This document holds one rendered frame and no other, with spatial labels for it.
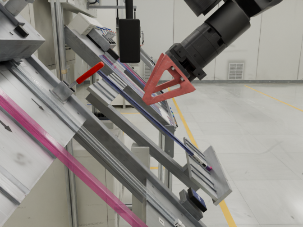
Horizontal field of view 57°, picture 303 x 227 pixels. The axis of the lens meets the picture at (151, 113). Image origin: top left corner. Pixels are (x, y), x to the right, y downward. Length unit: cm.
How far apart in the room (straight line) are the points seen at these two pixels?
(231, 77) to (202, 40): 793
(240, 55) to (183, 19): 189
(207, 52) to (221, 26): 4
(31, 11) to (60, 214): 103
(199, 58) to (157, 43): 752
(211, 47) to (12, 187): 33
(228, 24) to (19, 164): 35
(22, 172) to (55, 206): 131
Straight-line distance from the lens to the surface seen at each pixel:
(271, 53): 870
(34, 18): 143
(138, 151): 92
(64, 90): 55
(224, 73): 831
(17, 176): 33
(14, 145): 37
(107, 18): 493
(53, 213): 167
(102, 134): 59
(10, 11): 51
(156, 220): 52
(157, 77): 42
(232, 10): 47
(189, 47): 46
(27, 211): 171
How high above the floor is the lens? 114
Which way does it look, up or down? 14 degrees down
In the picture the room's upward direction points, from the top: straight up
